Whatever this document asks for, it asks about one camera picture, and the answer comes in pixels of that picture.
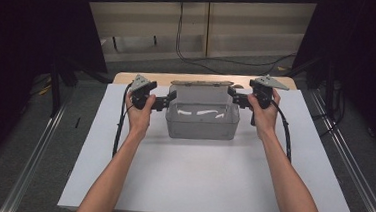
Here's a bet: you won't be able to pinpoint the grey transparent box lid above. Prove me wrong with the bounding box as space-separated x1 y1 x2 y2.
168 77 236 111

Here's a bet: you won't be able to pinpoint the right hand-held gripper black cable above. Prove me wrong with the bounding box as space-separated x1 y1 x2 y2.
265 100 297 163

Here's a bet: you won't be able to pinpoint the person's left hand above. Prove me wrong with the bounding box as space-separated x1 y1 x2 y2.
122 90 158 135

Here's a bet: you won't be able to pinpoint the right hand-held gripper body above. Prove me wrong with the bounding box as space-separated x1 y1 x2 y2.
247 73 291 111

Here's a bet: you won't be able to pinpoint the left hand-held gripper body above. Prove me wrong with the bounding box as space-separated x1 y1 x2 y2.
128 73 159 112

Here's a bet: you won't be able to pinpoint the black hanging wall cable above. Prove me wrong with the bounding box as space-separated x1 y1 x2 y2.
172 1 301 79

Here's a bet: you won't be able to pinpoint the aluminium floor rail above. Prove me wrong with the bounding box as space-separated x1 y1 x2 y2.
300 88 376 212
0 99 69 212

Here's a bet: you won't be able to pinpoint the black metal stand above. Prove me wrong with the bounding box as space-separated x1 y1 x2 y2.
48 55 80 119

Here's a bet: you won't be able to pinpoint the black curtain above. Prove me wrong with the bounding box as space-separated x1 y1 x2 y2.
286 0 376 160
0 0 114 184

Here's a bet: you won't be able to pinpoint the grey transparent storage box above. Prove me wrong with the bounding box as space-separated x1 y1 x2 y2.
163 98 242 144

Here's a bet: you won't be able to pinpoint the black floor cables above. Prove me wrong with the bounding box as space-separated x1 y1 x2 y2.
310 79 347 140

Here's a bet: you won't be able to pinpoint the left hand-held gripper black cable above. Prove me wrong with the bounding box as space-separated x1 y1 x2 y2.
111 81 134 160

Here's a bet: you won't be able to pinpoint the hand-held gripper black cable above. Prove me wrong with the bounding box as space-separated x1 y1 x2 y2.
111 81 134 160
265 100 297 163

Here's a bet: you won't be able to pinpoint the white table sheet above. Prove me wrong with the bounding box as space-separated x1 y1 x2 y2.
56 73 364 212

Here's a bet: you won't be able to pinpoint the person's right hand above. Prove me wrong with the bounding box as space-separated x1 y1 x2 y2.
244 86 282 140

